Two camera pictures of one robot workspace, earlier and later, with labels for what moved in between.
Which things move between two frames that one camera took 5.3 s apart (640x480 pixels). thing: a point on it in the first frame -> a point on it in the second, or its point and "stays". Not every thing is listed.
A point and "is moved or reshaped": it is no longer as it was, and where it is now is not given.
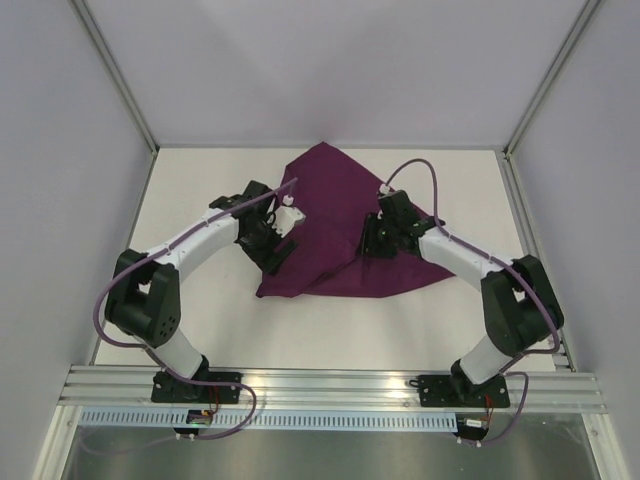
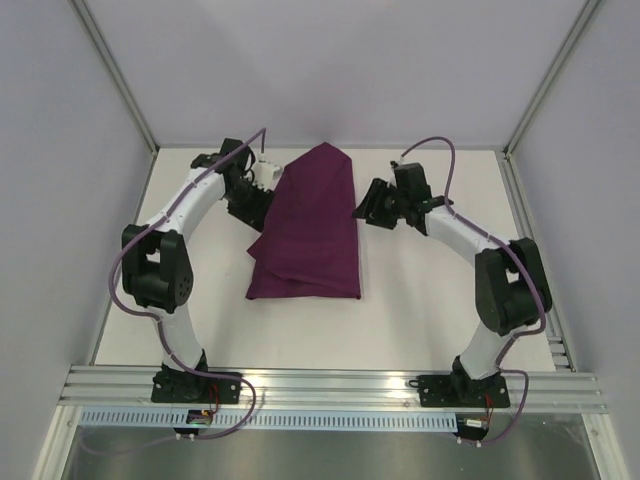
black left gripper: [267, 259] -> [256, 214]
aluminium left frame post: [94, 32] stays
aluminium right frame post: [588, 10] stays
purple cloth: [334, 194] is moved or reshaped
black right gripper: [376, 240] -> [385, 204]
